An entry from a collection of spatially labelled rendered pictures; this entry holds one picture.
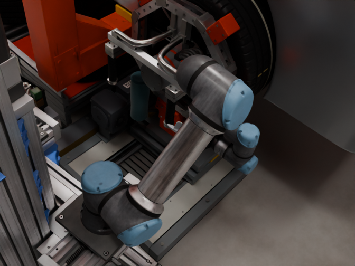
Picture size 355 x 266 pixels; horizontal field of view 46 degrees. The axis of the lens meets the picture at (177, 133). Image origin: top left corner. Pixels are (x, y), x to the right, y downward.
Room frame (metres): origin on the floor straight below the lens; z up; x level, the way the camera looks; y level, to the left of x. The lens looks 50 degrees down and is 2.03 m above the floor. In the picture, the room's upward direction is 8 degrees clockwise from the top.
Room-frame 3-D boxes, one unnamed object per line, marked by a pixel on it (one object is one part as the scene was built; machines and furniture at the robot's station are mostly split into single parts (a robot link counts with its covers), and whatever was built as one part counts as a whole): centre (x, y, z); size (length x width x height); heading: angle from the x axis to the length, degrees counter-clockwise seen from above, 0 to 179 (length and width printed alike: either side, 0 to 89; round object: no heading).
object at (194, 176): (1.59, -0.03, 0.13); 0.50 x 0.36 x 0.10; 53
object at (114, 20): (1.83, 0.43, 0.69); 0.52 x 0.17 x 0.35; 143
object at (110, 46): (1.36, 0.30, 0.93); 0.09 x 0.05 x 0.05; 143
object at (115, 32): (1.39, 0.19, 1.03); 0.19 x 0.18 x 0.11; 143
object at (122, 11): (1.96, 0.33, 0.70); 0.14 x 0.14 x 0.05; 53
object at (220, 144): (0.98, -0.17, 0.85); 0.08 x 0.05 x 0.08; 143
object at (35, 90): (1.30, 0.66, 0.64); 0.04 x 0.04 x 0.04; 53
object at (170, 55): (1.37, 0.08, 0.85); 0.21 x 0.14 x 0.14; 143
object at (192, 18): (1.43, 0.04, 0.85); 0.54 x 0.07 x 0.54; 53
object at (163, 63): (1.27, 0.03, 1.03); 0.19 x 0.18 x 0.11; 143
